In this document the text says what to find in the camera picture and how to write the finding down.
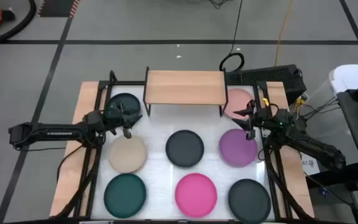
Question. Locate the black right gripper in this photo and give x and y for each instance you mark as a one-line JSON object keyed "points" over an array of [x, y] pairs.
{"points": [[256, 119]]}

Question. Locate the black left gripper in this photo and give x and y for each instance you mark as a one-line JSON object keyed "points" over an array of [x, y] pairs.
{"points": [[115, 116]]}

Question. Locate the light pink round plate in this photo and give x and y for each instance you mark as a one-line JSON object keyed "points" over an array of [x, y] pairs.
{"points": [[238, 99]]}

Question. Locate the beige round plate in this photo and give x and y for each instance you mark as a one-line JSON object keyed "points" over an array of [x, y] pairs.
{"points": [[127, 155]]}

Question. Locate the dark grey round plate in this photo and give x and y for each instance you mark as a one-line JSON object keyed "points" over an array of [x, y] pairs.
{"points": [[184, 148], [249, 202]]}

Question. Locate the hot pink round plate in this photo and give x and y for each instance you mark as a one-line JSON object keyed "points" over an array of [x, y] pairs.
{"points": [[196, 195]]}

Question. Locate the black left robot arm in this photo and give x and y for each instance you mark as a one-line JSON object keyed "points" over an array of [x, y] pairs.
{"points": [[57, 133]]}

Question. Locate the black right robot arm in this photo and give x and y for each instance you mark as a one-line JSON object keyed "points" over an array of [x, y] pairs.
{"points": [[306, 140]]}

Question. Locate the wooden shelf with black legs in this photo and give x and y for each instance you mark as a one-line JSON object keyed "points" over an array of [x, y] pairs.
{"points": [[185, 87]]}

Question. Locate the dark teal round plate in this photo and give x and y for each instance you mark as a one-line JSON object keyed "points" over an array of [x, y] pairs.
{"points": [[130, 99]]}

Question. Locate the purple round plate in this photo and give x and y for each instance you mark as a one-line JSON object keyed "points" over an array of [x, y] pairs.
{"points": [[236, 151]]}

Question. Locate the black perforated computer case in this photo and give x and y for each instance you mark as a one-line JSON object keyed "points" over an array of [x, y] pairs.
{"points": [[275, 77]]}

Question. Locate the white paper label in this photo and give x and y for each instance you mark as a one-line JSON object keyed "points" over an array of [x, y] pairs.
{"points": [[310, 166]]}

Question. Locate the green round plate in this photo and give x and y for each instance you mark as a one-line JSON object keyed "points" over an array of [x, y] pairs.
{"points": [[124, 196]]}

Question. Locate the black side desk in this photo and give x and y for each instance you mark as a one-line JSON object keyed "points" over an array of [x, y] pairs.
{"points": [[353, 124]]}

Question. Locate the white lidded plastic bin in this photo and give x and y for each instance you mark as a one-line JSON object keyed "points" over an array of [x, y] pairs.
{"points": [[350, 77]]}

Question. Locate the black mat with striped edges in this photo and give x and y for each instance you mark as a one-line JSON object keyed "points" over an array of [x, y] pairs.
{"points": [[56, 7]]}

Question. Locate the black metal table frame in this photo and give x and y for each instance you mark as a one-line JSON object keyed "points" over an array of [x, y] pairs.
{"points": [[121, 83]]}

